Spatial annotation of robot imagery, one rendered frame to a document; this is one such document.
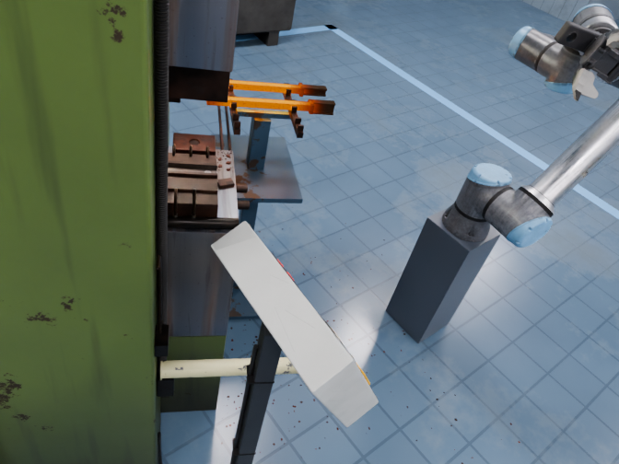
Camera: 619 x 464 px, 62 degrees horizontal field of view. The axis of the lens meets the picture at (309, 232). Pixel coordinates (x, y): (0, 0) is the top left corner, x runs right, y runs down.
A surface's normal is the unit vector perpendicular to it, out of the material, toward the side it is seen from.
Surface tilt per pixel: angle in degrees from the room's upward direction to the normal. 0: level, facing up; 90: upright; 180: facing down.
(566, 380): 0
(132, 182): 90
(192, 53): 90
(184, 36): 90
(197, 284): 90
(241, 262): 30
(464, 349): 0
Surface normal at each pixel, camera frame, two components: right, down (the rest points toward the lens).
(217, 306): 0.15, 0.69
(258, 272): -0.25, -0.50
